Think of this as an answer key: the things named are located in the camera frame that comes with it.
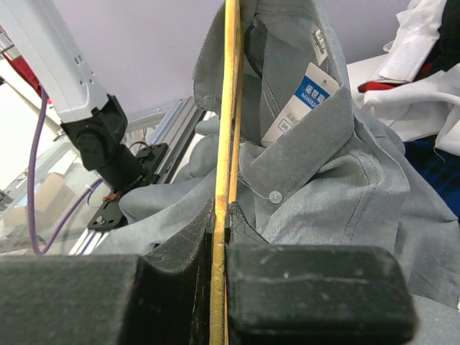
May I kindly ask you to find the grey shirt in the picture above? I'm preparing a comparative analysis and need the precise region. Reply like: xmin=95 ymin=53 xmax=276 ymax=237
xmin=93 ymin=0 xmax=460 ymax=345

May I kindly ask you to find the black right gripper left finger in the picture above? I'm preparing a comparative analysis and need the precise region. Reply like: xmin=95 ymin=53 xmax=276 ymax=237
xmin=1 ymin=201 xmax=213 ymax=344

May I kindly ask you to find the yellow hanger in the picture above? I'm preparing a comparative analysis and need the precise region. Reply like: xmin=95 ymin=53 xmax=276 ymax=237
xmin=209 ymin=1 xmax=244 ymax=344

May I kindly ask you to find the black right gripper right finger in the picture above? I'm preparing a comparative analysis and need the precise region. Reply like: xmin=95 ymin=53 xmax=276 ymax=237
xmin=226 ymin=203 xmax=418 ymax=344

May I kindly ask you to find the black garment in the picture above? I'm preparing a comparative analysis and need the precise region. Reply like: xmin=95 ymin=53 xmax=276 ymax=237
xmin=415 ymin=0 xmax=459 ymax=81

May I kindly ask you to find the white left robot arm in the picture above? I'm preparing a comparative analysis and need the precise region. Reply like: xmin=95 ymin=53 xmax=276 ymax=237
xmin=1 ymin=1 xmax=145 ymax=192

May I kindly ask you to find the white shirt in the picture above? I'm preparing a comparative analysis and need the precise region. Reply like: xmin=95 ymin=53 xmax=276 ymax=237
xmin=362 ymin=1 xmax=459 ymax=155

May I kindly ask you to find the aluminium rail frame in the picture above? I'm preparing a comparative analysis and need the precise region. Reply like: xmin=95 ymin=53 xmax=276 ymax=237
xmin=0 ymin=96 xmax=209 ymax=256

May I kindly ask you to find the blue plaid shirt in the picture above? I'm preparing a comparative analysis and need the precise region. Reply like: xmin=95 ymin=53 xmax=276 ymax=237
xmin=404 ymin=136 xmax=459 ymax=218

